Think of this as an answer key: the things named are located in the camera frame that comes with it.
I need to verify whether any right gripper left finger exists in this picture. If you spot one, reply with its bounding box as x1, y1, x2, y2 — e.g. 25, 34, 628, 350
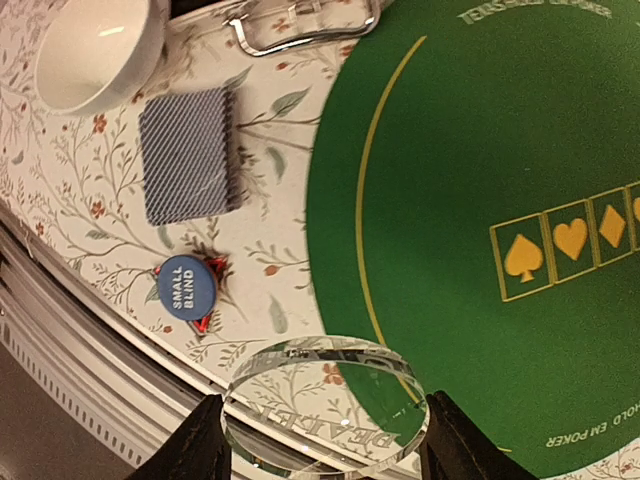
128, 395, 232, 480

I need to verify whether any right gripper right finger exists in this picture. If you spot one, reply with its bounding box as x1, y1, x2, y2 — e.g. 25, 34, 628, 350
419, 391, 536, 480

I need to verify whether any clear acrylic dealer button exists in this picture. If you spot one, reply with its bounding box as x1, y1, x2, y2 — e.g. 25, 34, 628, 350
221, 336, 429, 479

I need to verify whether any blue small blind button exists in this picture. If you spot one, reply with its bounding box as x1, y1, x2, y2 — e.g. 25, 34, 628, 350
156, 255, 218, 322

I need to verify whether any red black triangle card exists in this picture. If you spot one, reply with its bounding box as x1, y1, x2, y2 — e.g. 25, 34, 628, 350
153, 254, 228, 337

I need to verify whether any round green poker mat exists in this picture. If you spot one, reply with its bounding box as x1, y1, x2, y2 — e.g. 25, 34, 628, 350
306, 1, 639, 479

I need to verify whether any white ceramic bowl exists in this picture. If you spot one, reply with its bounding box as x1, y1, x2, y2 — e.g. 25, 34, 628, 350
34, 1, 170, 116

